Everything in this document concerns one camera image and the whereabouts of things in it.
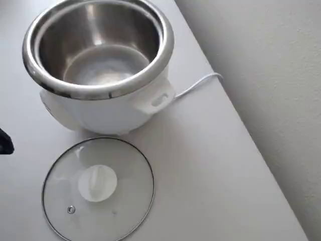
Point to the glass lid with white knob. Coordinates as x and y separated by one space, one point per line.
97 184

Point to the white rice cooker body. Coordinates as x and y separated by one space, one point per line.
100 115

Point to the steel inner pot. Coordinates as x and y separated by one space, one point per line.
105 50

